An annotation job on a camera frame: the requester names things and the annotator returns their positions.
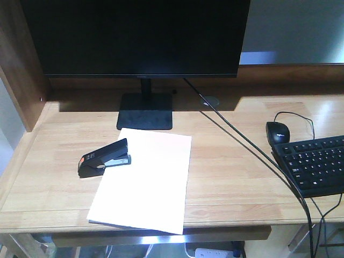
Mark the white paper sheet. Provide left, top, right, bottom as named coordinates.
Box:
left=87, top=128, right=191, bottom=234

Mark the black stapler with orange tab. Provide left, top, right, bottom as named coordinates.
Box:
left=78, top=138, right=131, bottom=178

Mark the wooden desk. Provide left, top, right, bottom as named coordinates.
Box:
left=1, top=1, right=343, bottom=257

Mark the black computer monitor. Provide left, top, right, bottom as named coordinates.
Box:
left=21, top=1, right=250, bottom=130

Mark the black computer mouse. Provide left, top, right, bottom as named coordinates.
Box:
left=266, top=121, right=290, bottom=146

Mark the white power strip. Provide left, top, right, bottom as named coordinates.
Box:
left=184, top=243, right=241, bottom=258

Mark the black keyboard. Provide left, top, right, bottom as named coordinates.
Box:
left=272, top=135, right=343, bottom=198

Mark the grey desk cable grommet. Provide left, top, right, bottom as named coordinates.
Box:
left=201, top=96, right=220, bottom=107

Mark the thin black mouse cable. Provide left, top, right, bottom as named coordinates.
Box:
left=273, top=111, right=316, bottom=140

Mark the black monitor cable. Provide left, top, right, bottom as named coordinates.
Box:
left=183, top=77, right=315, bottom=258

